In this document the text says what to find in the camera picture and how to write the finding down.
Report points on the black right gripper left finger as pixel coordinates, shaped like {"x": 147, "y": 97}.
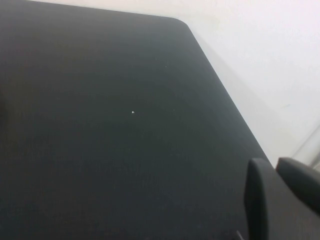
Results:
{"x": 257, "y": 200}

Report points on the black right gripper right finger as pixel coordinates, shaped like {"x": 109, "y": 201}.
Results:
{"x": 300, "y": 175}

